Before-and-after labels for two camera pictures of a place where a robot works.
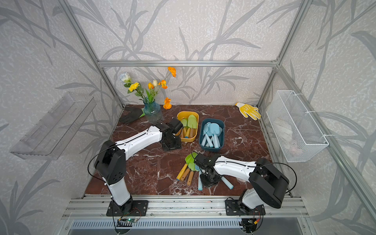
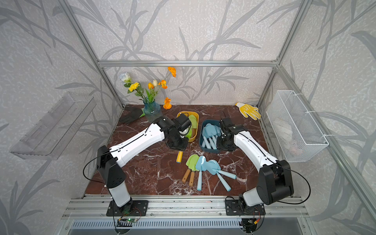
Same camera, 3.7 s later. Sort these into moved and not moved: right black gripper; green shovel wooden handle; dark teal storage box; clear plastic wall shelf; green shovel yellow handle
Moved: right black gripper; green shovel yellow handle
Not moved: green shovel wooden handle; clear plastic wall shelf; dark teal storage box
